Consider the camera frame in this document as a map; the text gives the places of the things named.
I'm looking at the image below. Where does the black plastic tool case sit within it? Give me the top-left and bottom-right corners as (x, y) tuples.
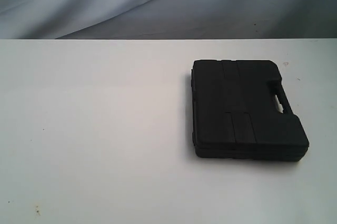
(191, 60), (310, 162)

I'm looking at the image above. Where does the white backdrop cloth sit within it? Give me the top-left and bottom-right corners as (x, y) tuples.
(1, 0), (336, 39)

